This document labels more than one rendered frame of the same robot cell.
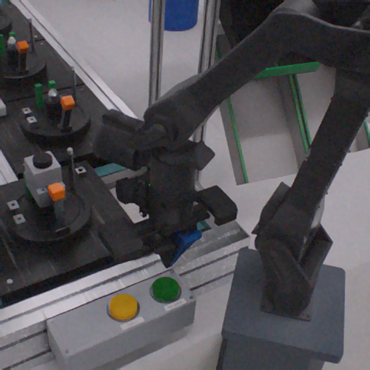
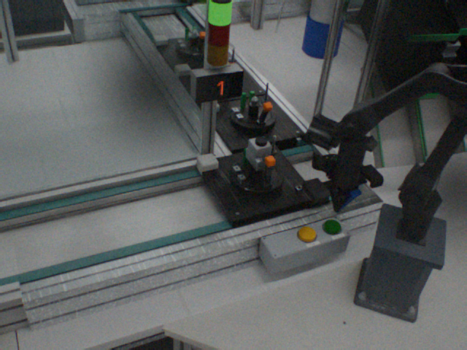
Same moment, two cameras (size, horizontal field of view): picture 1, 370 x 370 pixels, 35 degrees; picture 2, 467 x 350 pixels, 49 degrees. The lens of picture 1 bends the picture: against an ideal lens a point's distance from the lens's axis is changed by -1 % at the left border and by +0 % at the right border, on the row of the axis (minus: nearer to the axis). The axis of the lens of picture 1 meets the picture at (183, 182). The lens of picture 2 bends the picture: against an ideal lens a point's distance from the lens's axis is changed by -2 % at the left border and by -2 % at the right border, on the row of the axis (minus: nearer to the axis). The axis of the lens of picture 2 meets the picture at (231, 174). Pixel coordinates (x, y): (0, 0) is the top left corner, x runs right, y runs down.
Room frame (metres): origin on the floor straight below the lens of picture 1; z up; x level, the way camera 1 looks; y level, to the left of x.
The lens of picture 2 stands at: (-0.36, 0.15, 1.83)
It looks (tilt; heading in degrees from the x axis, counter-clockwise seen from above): 39 degrees down; 7
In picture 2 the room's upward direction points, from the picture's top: 5 degrees clockwise
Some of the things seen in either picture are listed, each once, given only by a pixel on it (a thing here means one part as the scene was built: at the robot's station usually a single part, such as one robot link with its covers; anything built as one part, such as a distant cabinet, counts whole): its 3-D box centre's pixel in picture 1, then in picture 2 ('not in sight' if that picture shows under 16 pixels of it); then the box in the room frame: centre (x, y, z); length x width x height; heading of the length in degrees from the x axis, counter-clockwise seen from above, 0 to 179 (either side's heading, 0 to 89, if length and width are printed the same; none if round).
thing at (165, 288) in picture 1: (165, 290); (331, 227); (0.56, 0.01, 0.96); 0.04 x 0.04 x 0.02
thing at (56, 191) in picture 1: (56, 203); (267, 168); (0.65, 0.19, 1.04); 0.04 x 0.02 x 0.08; 34
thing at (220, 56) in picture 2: not in sight; (217, 52); (0.74, 0.34, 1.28); 0.05 x 0.05 x 0.05
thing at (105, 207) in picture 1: (49, 222); (256, 181); (0.69, 0.21, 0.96); 0.24 x 0.24 x 0.02; 34
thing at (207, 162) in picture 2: not in sight; (207, 165); (0.71, 0.35, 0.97); 0.05 x 0.05 x 0.04; 34
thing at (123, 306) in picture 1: (123, 308); (306, 235); (0.52, 0.07, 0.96); 0.04 x 0.04 x 0.02
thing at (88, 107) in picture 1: (53, 105); (253, 108); (0.96, 0.27, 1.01); 0.24 x 0.24 x 0.13; 34
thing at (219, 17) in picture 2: not in sight; (220, 11); (0.74, 0.34, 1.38); 0.05 x 0.05 x 0.05
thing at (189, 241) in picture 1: (179, 244); (345, 198); (0.57, 0.00, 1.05); 0.06 x 0.04 x 0.07; 34
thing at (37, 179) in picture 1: (42, 172); (257, 149); (0.70, 0.22, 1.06); 0.08 x 0.04 x 0.07; 35
